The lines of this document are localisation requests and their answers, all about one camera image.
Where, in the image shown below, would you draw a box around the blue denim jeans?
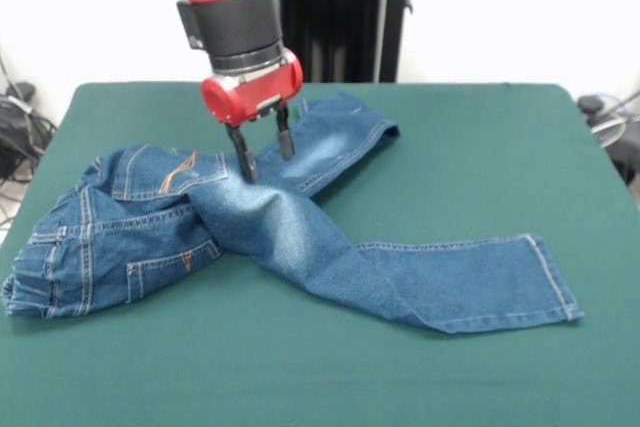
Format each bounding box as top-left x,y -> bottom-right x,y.
1,91 -> 585,336

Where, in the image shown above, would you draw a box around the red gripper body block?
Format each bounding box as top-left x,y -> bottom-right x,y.
200,49 -> 305,128

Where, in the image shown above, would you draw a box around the grey swivel chair base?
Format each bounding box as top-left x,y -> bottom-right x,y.
577,93 -> 640,183
4,81 -> 37,103

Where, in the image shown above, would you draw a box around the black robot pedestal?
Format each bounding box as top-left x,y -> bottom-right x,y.
269,0 -> 416,83

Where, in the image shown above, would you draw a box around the black cable bundle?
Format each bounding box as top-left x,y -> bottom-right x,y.
0,54 -> 57,228

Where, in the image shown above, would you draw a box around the dark green table cloth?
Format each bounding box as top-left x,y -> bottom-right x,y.
0,81 -> 640,427

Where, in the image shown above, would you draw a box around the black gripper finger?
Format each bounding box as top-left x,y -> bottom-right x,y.
224,122 -> 260,185
275,104 -> 297,163

